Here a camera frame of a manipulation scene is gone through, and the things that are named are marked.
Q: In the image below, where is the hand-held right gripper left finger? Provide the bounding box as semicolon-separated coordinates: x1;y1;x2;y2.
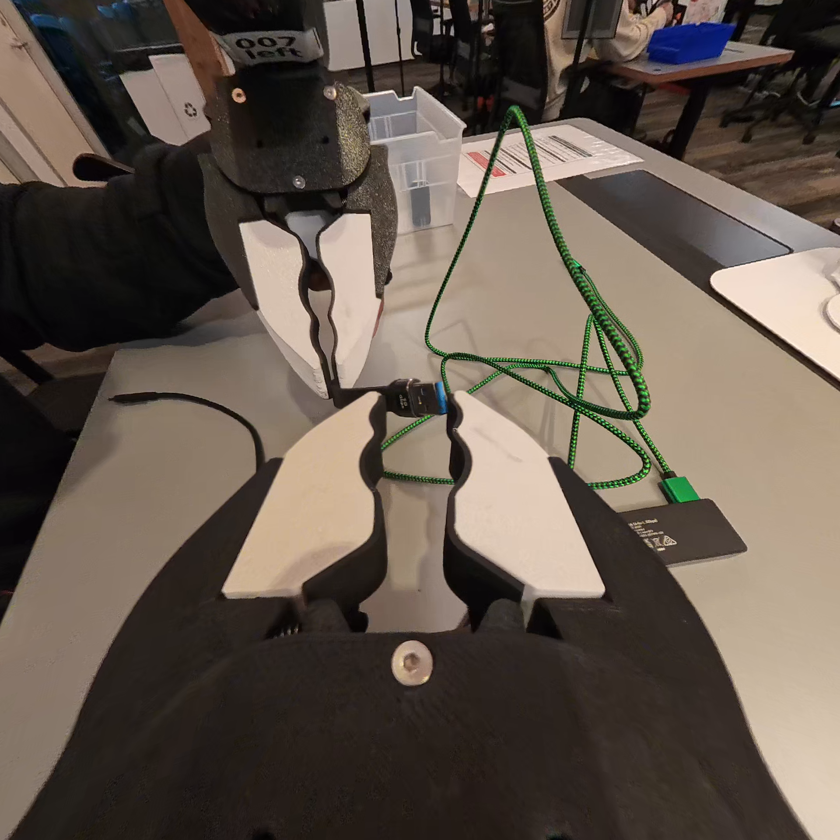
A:
222;392;387;601

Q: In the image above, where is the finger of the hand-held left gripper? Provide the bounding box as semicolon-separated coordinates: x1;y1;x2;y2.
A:
238;218;337;403
317;213;386;392

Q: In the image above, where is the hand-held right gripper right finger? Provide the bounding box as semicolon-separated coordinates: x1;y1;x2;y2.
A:
445;390;606;603

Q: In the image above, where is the small black USB adapter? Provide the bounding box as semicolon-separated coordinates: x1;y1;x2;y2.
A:
331;377;454;417

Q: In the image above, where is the green braided cable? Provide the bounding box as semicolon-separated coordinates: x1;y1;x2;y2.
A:
379;105;703;506

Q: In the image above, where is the black hub cable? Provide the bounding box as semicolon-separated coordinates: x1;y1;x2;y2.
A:
108;392;266;463

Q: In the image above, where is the black USB hub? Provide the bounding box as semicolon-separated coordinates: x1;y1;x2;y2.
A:
617;497;749;568

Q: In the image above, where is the person's left forearm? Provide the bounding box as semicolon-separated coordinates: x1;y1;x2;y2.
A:
0;143;240;355

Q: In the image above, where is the black desk mat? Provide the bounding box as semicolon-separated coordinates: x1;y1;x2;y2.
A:
556;169;793;280

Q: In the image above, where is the white recycling bin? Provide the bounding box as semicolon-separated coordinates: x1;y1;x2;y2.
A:
147;54;219;147

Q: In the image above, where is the black tripod stand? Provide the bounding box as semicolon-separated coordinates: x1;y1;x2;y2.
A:
354;0;379;94

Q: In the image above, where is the wooden beam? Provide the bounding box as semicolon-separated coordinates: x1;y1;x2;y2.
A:
163;0;232;80

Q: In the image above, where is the clear plastic bin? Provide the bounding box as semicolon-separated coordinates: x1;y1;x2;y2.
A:
357;85;468;236

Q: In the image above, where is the black office chair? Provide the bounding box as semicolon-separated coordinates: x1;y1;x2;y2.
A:
72;153;137;182
446;0;549;126
718;0;840;145

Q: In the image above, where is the white cabinet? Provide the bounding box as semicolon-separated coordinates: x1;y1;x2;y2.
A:
0;0;88;186

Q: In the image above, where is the printed paper sheet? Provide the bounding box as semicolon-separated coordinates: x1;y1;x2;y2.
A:
457;128;646;198

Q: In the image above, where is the white pad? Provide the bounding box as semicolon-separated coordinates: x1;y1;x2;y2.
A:
710;247;840;383

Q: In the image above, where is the blue plastic bin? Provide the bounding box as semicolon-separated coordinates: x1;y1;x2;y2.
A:
646;21;737;67

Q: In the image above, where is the wooden table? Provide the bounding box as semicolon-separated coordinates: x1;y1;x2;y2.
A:
587;41;796;161

